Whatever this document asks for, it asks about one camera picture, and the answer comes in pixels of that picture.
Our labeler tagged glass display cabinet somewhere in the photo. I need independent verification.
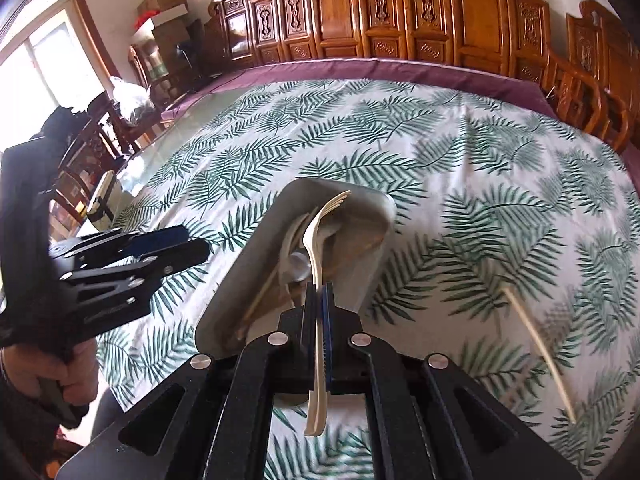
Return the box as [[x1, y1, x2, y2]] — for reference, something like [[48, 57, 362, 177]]
[[127, 42, 173, 92]]

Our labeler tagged person's left forearm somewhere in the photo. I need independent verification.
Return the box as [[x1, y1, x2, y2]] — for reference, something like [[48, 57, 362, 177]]
[[0, 385, 118, 480]]

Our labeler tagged leaf-print tablecloth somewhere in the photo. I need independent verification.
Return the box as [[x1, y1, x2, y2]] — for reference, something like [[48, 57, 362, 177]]
[[95, 77, 640, 480]]

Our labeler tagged wooden framed window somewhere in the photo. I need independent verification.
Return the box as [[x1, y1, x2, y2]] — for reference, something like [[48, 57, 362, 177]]
[[0, 0, 113, 143]]

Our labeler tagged cream plastic fork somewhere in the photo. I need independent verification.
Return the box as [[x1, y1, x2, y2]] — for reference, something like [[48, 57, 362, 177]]
[[304, 190, 353, 437]]

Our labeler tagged carved wooden armchair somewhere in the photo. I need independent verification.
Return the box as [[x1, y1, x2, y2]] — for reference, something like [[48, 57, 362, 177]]
[[565, 0, 640, 156]]

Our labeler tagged large cardboard box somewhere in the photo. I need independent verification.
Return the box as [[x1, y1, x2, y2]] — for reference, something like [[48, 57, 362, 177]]
[[151, 17, 196, 73]]

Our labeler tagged person's left hand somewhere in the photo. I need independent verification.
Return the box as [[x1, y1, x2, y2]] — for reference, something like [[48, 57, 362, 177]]
[[0, 345, 100, 408]]

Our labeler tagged metal spoon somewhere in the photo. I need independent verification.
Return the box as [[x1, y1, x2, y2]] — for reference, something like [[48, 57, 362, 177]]
[[279, 251, 315, 311]]

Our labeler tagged white plastic spoon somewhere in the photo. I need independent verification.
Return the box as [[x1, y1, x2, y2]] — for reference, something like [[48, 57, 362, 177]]
[[279, 212, 313, 261]]

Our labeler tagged dark wooden chair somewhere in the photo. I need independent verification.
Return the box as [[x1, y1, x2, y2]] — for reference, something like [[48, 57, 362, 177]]
[[47, 150, 108, 226], [87, 91, 166, 161]]

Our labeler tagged wooden chopstick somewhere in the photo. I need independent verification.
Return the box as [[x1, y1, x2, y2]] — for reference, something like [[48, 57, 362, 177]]
[[235, 265, 283, 341], [502, 287, 578, 423]]

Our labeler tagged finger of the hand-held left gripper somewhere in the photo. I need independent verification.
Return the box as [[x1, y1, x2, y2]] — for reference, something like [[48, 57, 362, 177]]
[[50, 225, 190, 266], [62, 238, 211, 293]]

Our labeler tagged clear plastic bag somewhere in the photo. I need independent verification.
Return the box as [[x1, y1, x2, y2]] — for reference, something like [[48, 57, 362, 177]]
[[109, 76, 157, 127]]

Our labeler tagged grey plastic tray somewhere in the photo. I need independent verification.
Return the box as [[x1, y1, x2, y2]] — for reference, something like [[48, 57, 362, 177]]
[[194, 177, 396, 406]]

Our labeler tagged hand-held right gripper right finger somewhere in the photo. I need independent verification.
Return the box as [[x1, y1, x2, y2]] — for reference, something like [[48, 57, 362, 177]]
[[322, 282, 583, 480]]

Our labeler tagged beige case with black strap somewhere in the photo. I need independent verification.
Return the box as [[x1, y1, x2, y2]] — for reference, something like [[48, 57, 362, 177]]
[[86, 170, 123, 227]]

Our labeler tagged carved wooden sofa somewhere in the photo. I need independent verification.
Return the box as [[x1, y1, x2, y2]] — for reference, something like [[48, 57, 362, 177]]
[[206, 0, 608, 138]]

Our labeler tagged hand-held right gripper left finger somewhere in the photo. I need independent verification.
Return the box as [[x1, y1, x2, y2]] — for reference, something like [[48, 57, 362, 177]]
[[55, 284, 321, 480]]

